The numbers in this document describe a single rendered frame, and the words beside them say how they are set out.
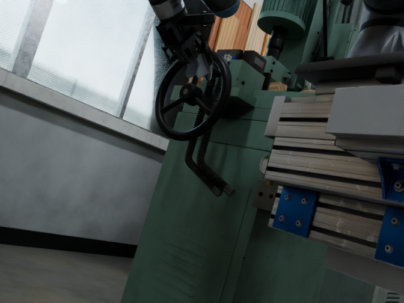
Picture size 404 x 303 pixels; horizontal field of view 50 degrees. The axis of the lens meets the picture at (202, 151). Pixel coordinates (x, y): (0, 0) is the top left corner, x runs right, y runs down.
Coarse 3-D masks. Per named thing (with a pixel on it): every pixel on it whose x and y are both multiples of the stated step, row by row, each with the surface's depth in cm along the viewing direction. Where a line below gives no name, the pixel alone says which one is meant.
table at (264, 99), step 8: (176, 88) 160; (232, 88) 130; (240, 88) 129; (176, 96) 159; (232, 96) 130; (240, 96) 129; (248, 96) 132; (256, 96) 136; (264, 96) 134; (272, 96) 132; (288, 96) 128; (296, 96) 126; (304, 96) 125; (312, 96) 123; (232, 104) 139; (240, 104) 136; (248, 104) 133; (256, 104) 135; (264, 104) 133; (272, 104) 131
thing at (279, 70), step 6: (270, 60) 151; (276, 60) 153; (270, 66) 151; (276, 66) 154; (282, 66) 156; (270, 72) 151; (276, 72) 154; (282, 72) 157; (276, 78) 155; (282, 78) 158
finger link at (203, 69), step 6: (198, 54) 111; (198, 60) 111; (204, 60) 112; (198, 66) 112; (204, 66) 113; (210, 66) 114; (198, 72) 112; (204, 72) 114; (210, 72) 115; (210, 78) 117
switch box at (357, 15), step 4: (356, 0) 173; (360, 0) 171; (356, 4) 172; (360, 4) 171; (356, 8) 172; (360, 8) 170; (364, 8) 169; (352, 12) 172; (356, 12) 171; (360, 12) 170; (352, 16) 172; (356, 16) 171; (360, 16) 169; (352, 20) 171; (356, 20) 170; (360, 20) 169; (356, 24) 170; (360, 24) 169
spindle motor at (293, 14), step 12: (264, 0) 157; (276, 0) 152; (288, 0) 150; (300, 0) 152; (312, 0) 156; (264, 12) 154; (276, 12) 151; (288, 12) 150; (300, 12) 152; (264, 24) 158; (276, 24) 155; (288, 24) 152; (300, 24) 152; (288, 36) 162; (300, 36) 160
